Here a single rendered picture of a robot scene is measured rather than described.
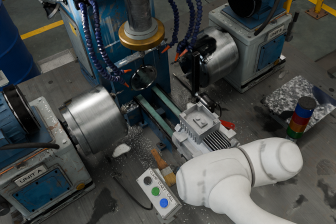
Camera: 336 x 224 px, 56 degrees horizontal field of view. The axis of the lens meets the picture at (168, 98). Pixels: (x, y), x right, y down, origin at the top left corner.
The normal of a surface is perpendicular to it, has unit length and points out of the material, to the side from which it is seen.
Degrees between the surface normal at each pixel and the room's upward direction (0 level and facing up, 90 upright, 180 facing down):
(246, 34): 0
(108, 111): 39
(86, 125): 43
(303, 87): 0
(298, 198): 0
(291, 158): 33
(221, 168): 14
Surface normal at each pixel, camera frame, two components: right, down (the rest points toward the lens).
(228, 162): 0.09, -0.82
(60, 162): 0.57, 0.60
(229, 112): -0.07, -0.64
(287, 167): 0.22, -0.07
